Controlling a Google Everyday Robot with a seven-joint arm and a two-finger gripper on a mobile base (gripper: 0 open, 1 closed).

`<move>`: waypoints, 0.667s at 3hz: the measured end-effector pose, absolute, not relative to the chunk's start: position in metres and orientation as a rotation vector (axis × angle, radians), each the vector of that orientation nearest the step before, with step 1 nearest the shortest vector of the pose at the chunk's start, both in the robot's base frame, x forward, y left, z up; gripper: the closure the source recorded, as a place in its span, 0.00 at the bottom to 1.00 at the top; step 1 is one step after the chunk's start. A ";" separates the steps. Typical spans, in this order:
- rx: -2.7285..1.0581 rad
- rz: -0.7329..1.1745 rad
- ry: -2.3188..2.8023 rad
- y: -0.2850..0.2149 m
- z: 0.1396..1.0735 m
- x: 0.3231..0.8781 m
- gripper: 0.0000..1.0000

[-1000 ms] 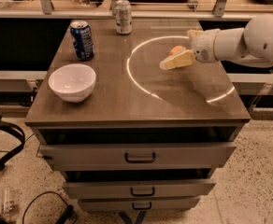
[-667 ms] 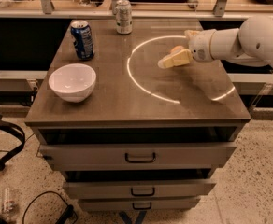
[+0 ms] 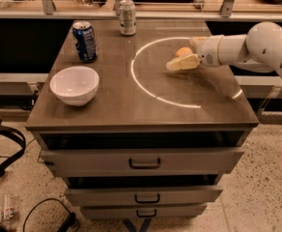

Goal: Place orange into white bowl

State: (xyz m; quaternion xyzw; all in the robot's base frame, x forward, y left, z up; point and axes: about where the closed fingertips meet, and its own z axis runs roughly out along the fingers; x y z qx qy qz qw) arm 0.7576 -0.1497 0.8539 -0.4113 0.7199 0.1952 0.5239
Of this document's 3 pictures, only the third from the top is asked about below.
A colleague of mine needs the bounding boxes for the cabinet drawer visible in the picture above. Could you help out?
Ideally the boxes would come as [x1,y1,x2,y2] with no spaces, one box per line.
[65,186,222,207]
[80,204,207,219]
[42,147,243,177]

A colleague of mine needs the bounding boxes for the white ceramic bowl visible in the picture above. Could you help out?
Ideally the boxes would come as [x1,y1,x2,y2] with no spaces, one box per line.
[49,66,99,106]

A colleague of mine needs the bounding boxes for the top cabinet drawer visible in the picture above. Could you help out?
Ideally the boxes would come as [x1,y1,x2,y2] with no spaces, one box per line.
[42,147,243,177]

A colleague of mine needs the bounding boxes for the blue soda can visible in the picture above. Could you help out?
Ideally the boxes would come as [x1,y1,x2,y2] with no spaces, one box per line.
[72,21,98,62]

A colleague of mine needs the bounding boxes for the middle cabinet drawer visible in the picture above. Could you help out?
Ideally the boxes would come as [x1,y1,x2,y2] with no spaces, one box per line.
[65,186,222,207]

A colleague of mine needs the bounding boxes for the grey drawer cabinet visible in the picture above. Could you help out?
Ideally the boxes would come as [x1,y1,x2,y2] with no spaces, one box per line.
[24,18,260,220]

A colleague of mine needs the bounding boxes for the silver green soda can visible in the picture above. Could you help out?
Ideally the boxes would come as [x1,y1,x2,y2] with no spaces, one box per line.
[119,0,136,36]

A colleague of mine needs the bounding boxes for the black floor cable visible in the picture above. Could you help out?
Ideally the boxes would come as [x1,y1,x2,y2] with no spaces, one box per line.
[22,197,81,232]

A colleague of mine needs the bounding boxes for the orange fruit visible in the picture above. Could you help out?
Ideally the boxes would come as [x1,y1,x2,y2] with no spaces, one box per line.
[175,47,192,58]

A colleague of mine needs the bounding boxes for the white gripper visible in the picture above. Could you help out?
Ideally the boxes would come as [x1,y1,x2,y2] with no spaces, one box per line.
[166,35,223,72]

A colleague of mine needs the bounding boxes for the black chair base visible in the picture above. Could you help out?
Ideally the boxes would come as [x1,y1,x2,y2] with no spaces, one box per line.
[0,118,26,178]

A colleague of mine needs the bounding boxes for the bottom cabinet drawer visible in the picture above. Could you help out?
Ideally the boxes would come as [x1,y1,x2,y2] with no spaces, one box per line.
[80,204,207,219]

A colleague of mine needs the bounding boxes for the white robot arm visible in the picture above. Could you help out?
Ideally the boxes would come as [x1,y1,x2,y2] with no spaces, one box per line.
[166,22,282,79]

